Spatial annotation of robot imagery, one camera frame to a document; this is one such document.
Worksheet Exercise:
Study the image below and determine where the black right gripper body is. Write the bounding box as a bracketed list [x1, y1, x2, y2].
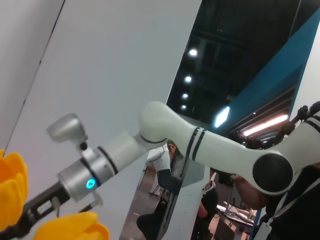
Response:
[0, 181, 72, 240]

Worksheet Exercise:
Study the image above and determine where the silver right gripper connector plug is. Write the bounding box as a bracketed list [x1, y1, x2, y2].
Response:
[51, 196, 63, 217]

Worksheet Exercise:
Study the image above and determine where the large orange tulip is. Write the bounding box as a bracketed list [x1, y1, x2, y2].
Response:
[0, 149, 30, 232]

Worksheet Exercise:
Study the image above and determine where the small orange tulip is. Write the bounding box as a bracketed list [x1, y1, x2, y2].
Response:
[33, 211, 111, 240]

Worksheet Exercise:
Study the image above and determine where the seated person in dark clothes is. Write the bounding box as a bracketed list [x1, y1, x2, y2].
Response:
[198, 186, 220, 227]

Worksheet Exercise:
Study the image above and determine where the cluttered background table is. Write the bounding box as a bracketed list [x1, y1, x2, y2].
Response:
[216, 202, 258, 227]

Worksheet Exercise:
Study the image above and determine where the oval ceiling light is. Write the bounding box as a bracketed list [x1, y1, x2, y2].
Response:
[214, 106, 231, 128]

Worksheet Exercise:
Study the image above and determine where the long strip ceiling light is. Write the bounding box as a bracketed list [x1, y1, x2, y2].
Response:
[242, 114, 288, 137]

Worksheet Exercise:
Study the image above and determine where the person in black shirt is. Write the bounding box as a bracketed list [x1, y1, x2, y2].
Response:
[234, 164, 320, 240]

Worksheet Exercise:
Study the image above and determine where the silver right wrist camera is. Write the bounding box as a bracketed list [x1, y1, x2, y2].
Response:
[46, 112, 89, 151]

